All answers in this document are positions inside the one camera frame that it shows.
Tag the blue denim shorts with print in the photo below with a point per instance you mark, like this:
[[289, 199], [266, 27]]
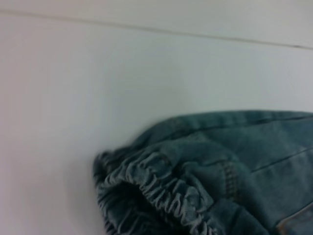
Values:
[[232, 176]]

